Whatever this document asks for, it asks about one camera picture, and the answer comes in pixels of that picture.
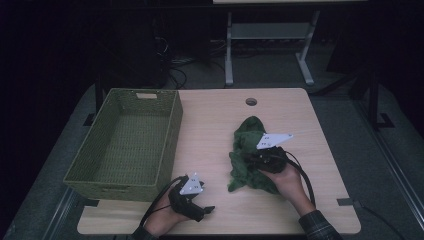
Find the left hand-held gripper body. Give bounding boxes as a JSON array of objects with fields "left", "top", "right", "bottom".
[{"left": 168, "top": 172, "right": 205, "bottom": 223}]

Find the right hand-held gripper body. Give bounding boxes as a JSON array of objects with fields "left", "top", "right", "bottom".
[{"left": 255, "top": 133, "right": 295, "bottom": 175}]

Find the dark green cloth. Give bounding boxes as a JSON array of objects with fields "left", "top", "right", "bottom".
[{"left": 227, "top": 115, "right": 284, "bottom": 195}]

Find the green woven basket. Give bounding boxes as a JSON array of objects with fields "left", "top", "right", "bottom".
[{"left": 63, "top": 87, "right": 184, "bottom": 203}]

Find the person's left hand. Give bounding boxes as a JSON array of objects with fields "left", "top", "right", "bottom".
[{"left": 143, "top": 192, "right": 193, "bottom": 239}]

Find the person's right hand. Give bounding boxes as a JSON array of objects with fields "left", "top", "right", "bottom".
[{"left": 262, "top": 165, "right": 316, "bottom": 218}]

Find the grey tape strip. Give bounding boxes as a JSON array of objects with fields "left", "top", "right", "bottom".
[{"left": 336, "top": 197, "right": 362, "bottom": 208}]

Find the black floor stand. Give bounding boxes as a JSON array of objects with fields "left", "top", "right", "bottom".
[
  {"left": 82, "top": 78, "right": 105, "bottom": 128},
  {"left": 349, "top": 69, "right": 396, "bottom": 132}
]

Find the grey metal stand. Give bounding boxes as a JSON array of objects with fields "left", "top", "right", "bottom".
[{"left": 224, "top": 9, "right": 321, "bottom": 88}]

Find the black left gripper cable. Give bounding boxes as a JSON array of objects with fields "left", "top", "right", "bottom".
[{"left": 139, "top": 175, "right": 188, "bottom": 228}]

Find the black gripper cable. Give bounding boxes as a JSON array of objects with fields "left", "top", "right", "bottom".
[
  {"left": 139, "top": 175, "right": 188, "bottom": 228},
  {"left": 284, "top": 150, "right": 317, "bottom": 207}
]

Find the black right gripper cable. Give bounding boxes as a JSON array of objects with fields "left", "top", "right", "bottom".
[{"left": 284, "top": 150, "right": 317, "bottom": 207}]

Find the black floor cable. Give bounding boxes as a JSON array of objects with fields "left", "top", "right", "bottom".
[{"left": 359, "top": 203, "right": 399, "bottom": 240}]

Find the bundle of floor cables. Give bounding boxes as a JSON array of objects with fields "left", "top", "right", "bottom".
[{"left": 153, "top": 36, "right": 228, "bottom": 90}]

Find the metal floor rail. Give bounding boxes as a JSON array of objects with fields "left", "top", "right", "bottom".
[
  {"left": 43, "top": 186, "right": 80, "bottom": 240},
  {"left": 353, "top": 99, "right": 424, "bottom": 231}
]

